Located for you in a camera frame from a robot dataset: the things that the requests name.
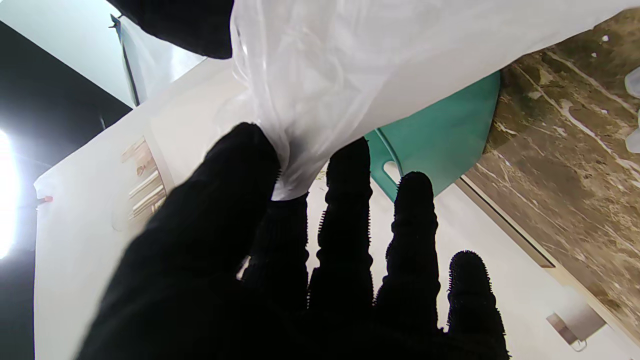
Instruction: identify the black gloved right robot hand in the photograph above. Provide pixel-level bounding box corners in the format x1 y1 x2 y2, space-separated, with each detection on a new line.
107 0 236 60

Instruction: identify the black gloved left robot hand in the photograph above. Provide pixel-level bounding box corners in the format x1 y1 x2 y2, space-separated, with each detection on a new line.
75 122 511 360

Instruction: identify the green plastic basket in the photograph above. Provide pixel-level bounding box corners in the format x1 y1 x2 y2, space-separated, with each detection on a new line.
365 71 502 202

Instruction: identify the translucent white disposable glove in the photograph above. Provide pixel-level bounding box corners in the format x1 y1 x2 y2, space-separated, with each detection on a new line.
624 67 640 153
230 0 640 201

